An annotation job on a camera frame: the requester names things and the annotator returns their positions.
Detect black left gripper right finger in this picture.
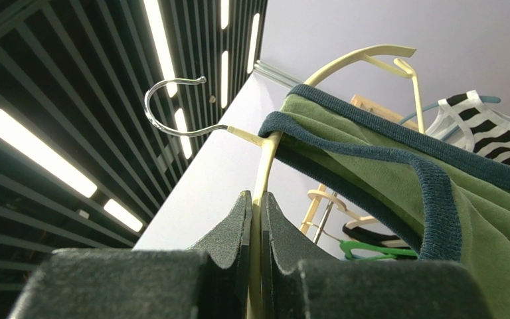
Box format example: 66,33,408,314
261,193,491,318

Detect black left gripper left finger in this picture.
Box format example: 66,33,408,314
10,191,252,318

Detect green tank top navy trim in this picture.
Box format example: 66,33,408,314
258,84,510,318

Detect cream plastic hanger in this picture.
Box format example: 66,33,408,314
144,44,422,318

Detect green hanger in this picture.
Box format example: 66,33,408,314
339,240,418,261

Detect wooden hanger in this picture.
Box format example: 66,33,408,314
302,189,380,229

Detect black white striped tank top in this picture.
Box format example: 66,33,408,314
442,90,510,166

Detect wooden clothes rack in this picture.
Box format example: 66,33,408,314
299,94,424,235

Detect teal wire hanger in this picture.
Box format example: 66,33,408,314
398,93,502,142

